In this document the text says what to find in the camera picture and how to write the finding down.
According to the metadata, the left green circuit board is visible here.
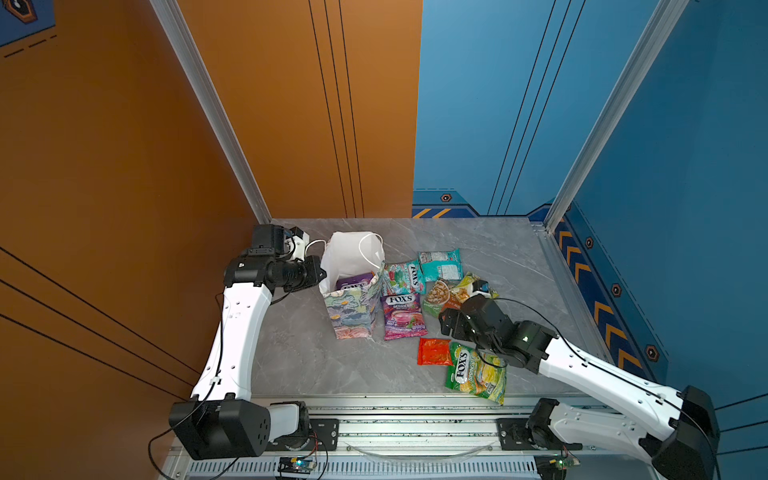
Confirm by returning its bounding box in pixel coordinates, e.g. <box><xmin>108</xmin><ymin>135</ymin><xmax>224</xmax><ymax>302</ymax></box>
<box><xmin>277</xmin><ymin>457</ymin><xmax>317</xmax><ymax>478</ymax></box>

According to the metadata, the green orange snack packet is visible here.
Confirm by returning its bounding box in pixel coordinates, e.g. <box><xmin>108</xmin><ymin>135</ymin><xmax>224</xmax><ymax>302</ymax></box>
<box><xmin>422</xmin><ymin>280</ymin><xmax>463</xmax><ymax>318</ymax></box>

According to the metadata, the aluminium corner post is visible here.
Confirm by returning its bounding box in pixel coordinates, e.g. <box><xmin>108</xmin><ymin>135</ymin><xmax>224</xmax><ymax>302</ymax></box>
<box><xmin>149</xmin><ymin>0</ymin><xmax>272</xmax><ymax>223</ymax></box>
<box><xmin>543</xmin><ymin>0</ymin><xmax>689</xmax><ymax>235</ymax></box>

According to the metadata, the floral paper gift bag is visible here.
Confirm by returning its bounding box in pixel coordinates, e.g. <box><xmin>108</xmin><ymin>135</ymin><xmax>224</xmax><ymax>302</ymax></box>
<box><xmin>319</xmin><ymin>232</ymin><xmax>385</xmax><ymax>340</ymax></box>

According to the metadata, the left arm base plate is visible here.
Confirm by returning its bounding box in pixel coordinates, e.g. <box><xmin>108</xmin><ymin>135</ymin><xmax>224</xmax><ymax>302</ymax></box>
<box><xmin>266</xmin><ymin>418</ymin><xmax>340</xmax><ymax>452</ymax></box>

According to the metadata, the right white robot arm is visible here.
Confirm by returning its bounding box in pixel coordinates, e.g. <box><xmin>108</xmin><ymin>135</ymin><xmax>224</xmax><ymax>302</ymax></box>
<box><xmin>439</xmin><ymin>295</ymin><xmax>722</xmax><ymax>479</ymax></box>

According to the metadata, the teal Fox's candy bag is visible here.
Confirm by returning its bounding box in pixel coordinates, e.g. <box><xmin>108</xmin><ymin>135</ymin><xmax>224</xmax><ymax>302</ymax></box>
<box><xmin>383</xmin><ymin>260</ymin><xmax>426</xmax><ymax>296</ymax></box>

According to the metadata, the green Fox's candy bag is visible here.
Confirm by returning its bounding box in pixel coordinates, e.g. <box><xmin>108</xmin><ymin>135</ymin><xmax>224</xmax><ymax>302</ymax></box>
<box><xmin>445</xmin><ymin>342</ymin><xmax>507</xmax><ymax>405</ymax></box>

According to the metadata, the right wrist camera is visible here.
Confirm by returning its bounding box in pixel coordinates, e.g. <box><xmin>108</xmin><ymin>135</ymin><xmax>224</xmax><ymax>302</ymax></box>
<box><xmin>472</xmin><ymin>279</ymin><xmax>491</xmax><ymax>297</ymax></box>

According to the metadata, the green circuit board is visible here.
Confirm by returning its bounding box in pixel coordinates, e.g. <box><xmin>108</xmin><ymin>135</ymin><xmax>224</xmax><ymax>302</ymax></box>
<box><xmin>549</xmin><ymin>456</ymin><xmax>580</xmax><ymax>471</ymax></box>
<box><xmin>277</xmin><ymin>457</ymin><xmax>317</xmax><ymax>478</ymax></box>

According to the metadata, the right green circuit board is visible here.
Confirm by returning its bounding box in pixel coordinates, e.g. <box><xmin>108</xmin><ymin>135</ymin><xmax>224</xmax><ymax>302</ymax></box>
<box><xmin>549</xmin><ymin>456</ymin><xmax>580</xmax><ymax>471</ymax></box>

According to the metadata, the teal snack packet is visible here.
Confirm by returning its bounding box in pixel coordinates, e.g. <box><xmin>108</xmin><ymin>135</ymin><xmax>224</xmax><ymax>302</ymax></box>
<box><xmin>418</xmin><ymin>249</ymin><xmax>464</xmax><ymax>282</ymax></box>

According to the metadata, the purple Fox's candy bag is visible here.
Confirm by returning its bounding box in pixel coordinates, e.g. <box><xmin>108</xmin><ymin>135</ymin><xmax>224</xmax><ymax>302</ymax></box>
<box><xmin>335</xmin><ymin>272</ymin><xmax>375</xmax><ymax>291</ymax></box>
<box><xmin>381</xmin><ymin>293</ymin><xmax>427</xmax><ymax>341</ymax></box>

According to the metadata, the yellow snack packet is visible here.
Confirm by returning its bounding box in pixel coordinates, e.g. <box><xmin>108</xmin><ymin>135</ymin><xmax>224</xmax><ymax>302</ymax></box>
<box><xmin>450</xmin><ymin>273</ymin><xmax>499</xmax><ymax>303</ymax></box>

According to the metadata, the left aluminium corner post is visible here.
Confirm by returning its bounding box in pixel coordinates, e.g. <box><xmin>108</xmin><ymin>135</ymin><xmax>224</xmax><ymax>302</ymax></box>
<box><xmin>149</xmin><ymin>0</ymin><xmax>272</xmax><ymax>223</ymax></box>

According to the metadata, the aluminium front rail frame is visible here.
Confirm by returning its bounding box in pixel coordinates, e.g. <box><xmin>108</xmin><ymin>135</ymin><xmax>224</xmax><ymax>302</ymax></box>
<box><xmin>163</xmin><ymin>393</ymin><xmax>637</xmax><ymax>479</ymax></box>

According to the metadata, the right aluminium corner post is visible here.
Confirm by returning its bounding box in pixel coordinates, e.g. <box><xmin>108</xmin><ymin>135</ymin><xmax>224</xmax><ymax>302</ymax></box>
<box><xmin>543</xmin><ymin>0</ymin><xmax>689</xmax><ymax>235</ymax></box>

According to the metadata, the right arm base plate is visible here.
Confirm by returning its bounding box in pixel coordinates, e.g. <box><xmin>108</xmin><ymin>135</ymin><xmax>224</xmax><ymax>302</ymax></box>
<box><xmin>496</xmin><ymin>418</ymin><xmax>583</xmax><ymax>451</ymax></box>

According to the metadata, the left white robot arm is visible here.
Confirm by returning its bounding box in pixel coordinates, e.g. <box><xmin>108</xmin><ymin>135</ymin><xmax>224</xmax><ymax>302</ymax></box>
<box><xmin>169</xmin><ymin>255</ymin><xmax>327</xmax><ymax>460</ymax></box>

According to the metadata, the red small snack packet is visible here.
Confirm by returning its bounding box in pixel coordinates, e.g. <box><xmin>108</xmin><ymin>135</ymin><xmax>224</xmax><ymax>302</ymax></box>
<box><xmin>417</xmin><ymin>338</ymin><xmax>453</xmax><ymax>366</ymax></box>

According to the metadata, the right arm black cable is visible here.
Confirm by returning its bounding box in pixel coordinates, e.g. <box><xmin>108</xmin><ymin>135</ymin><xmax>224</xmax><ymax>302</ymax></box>
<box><xmin>473</xmin><ymin>296</ymin><xmax>724</xmax><ymax>480</ymax></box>

